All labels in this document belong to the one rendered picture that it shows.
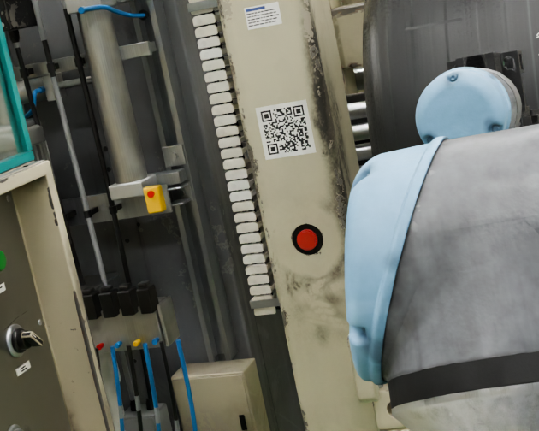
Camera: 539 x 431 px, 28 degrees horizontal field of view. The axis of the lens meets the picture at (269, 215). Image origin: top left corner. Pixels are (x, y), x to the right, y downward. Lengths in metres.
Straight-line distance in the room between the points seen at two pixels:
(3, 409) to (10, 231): 0.21
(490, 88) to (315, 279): 0.72
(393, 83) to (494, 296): 0.81
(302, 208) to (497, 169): 1.02
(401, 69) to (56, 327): 0.52
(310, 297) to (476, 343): 1.08
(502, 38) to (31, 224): 0.60
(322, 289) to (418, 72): 0.41
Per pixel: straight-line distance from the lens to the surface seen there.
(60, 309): 1.35
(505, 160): 0.51
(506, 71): 1.09
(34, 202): 1.32
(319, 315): 1.56
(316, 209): 1.51
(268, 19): 1.49
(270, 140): 1.51
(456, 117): 0.88
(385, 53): 1.30
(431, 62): 1.28
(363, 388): 1.46
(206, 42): 1.53
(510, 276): 0.49
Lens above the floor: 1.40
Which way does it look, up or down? 11 degrees down
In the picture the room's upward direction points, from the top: 12 degrees counter-clockwise
